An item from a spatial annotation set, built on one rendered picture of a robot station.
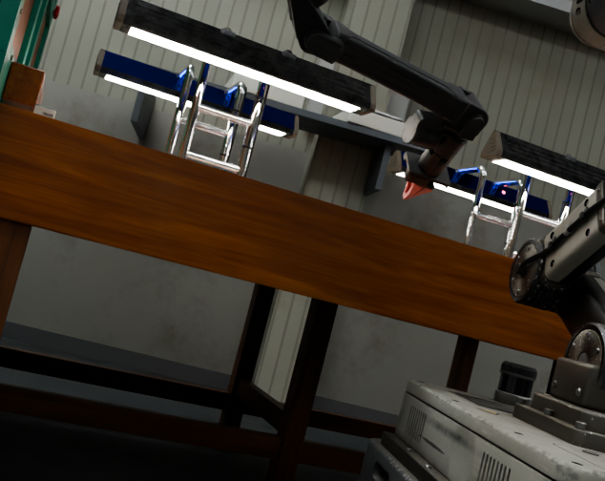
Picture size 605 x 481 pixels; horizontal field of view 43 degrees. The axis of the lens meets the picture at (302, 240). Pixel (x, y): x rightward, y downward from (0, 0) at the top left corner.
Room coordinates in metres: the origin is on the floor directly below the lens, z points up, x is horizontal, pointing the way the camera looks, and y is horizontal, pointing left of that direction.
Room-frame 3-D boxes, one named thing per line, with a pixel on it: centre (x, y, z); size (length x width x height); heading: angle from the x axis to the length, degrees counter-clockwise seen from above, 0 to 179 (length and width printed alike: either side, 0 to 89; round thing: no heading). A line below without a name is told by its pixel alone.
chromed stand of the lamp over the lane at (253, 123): (1.80, 0.24, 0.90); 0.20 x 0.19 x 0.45; 109
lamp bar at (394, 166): (2.57, -0.52, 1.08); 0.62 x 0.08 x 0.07; 109
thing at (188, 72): (2.18, 0.37, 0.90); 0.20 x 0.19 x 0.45; 109
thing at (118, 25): (1.73, 0.22, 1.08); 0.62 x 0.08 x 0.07; 109
